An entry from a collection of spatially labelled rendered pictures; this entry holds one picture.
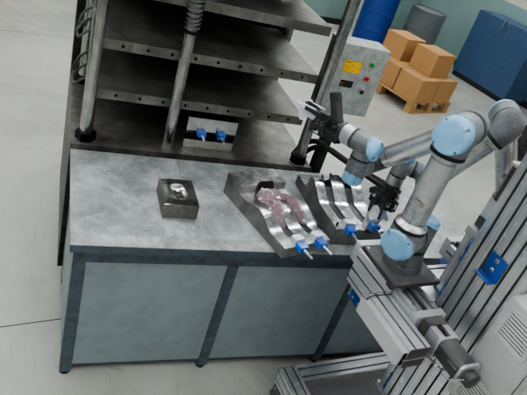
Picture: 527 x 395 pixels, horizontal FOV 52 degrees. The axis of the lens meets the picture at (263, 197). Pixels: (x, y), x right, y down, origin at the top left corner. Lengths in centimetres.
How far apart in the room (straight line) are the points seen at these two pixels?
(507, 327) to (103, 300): 154
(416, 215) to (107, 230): 116
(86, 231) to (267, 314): 97
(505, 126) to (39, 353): 222
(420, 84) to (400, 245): 537
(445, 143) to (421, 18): 769
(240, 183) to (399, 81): 505
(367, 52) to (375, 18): 654
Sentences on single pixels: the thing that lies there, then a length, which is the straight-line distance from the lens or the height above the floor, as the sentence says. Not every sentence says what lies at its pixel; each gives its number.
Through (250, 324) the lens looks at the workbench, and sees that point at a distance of 269.
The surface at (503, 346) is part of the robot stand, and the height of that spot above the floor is 108.
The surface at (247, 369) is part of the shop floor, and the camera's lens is 292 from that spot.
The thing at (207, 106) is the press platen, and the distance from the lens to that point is 286.
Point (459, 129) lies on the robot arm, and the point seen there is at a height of 166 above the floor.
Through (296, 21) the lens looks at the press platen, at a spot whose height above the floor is 153.
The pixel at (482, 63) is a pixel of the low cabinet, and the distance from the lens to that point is 972.
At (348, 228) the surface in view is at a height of 90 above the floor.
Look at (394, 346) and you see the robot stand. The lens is 194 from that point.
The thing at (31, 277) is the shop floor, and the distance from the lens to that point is 317.
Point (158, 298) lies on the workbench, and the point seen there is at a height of 47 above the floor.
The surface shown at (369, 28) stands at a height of 30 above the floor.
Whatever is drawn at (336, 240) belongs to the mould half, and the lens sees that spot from 250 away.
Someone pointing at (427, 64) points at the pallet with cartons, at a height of 58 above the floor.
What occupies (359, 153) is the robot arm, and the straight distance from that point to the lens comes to 191.
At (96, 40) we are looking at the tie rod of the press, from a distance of 260.
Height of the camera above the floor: 215
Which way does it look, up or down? 31 degrees down
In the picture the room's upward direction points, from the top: 18 degrees clockwise
